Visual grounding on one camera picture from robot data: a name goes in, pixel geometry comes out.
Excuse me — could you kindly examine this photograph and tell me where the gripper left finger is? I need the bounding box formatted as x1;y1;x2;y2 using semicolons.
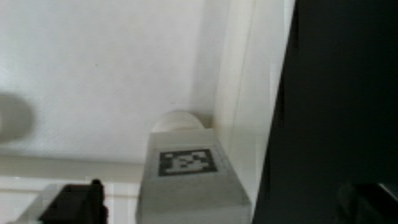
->
39;179;108;224

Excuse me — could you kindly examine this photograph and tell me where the white leg with tag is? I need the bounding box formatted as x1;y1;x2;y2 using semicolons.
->
135;111;252;224

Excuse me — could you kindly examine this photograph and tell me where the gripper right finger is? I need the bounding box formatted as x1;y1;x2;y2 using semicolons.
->
335;183;398;224

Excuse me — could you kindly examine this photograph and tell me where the white square tabletop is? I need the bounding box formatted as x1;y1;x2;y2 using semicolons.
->
0;0;296;224

